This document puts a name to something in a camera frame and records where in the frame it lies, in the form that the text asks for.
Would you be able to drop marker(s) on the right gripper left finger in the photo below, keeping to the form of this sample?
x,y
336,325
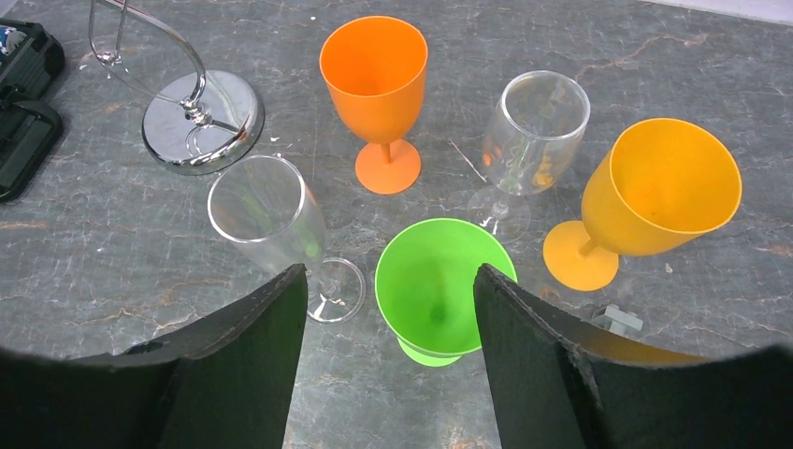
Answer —
x,y
224,381

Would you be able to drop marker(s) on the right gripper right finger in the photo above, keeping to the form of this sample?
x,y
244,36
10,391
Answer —
x,y
557,381

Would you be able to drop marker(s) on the green wine glass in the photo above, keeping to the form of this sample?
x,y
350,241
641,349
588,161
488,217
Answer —
x,y
424,284

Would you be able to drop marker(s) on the clear wine glass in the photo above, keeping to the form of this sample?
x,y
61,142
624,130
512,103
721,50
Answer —
x,y
532,137
264,207

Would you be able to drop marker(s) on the yellow wine glass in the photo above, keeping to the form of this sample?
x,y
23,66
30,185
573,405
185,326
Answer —
x,y
663,183

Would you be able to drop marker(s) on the clear wine glass front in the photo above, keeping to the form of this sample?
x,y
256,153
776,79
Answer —
x,y
532,137

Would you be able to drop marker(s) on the orange wine glass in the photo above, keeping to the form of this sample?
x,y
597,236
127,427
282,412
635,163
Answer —
x,y
374,68

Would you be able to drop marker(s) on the chrome wine glass rack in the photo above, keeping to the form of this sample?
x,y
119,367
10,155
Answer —
x,y
197,124

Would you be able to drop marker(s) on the black poker chip case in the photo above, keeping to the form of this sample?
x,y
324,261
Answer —
x,y
31,61

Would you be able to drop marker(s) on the grey metal bracket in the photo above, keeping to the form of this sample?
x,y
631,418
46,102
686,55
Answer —
x,y
617,321

